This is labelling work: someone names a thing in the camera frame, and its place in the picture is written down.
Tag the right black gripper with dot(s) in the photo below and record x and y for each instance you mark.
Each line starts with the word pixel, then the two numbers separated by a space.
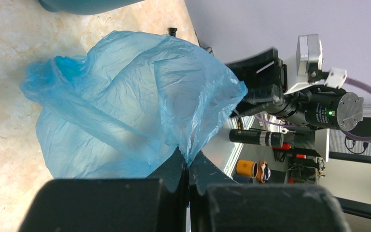
pixel 262 74

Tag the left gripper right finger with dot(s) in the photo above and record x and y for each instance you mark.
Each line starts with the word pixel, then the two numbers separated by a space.
pixel 219 204

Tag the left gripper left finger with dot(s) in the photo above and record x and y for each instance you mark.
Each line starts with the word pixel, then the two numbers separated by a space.
pixel 156 203

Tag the blue plastic trash bag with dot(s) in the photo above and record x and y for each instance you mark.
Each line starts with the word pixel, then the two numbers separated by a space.
pixel 123 109

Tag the teal plastic trash bin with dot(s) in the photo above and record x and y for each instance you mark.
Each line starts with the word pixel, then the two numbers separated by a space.
pixel 84 7

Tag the black cylindrical tool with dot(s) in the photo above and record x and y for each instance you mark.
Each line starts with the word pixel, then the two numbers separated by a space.
pixel 257 137

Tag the small black clip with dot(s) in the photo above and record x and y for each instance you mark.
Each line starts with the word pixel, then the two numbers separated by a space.
pixel 172 31

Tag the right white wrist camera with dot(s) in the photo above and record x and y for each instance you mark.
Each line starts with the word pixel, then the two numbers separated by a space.
pixel 304 69

